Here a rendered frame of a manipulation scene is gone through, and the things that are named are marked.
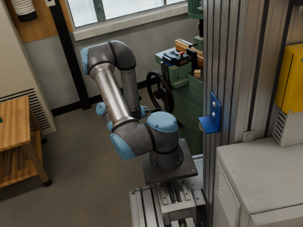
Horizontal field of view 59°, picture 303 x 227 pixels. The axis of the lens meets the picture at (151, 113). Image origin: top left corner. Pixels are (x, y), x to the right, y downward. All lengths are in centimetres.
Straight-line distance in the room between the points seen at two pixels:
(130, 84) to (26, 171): 133
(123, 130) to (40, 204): 143
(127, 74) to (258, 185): 87
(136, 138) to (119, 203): 116
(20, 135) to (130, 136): 125
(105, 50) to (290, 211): 92
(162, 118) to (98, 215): 121
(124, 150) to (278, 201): 59
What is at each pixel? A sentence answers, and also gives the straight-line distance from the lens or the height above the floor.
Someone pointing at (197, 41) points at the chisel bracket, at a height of 105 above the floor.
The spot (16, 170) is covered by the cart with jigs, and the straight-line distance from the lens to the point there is 242.
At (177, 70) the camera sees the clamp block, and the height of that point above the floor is 95.
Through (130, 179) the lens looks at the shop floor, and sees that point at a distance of 223.
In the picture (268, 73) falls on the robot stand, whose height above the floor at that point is 141.
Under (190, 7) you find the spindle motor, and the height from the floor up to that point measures 126.
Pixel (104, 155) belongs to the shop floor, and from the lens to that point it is 248.
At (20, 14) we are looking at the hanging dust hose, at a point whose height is 114.
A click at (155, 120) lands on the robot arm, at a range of 104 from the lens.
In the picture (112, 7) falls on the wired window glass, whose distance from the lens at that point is 293.
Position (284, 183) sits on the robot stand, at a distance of 62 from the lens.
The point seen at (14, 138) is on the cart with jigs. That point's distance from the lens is 213.
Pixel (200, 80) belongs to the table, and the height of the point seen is 90.
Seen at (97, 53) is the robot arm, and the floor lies 124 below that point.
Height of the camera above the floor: 169
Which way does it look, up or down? 37 degrees down
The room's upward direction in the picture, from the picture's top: 8 degrees counter-clockwise
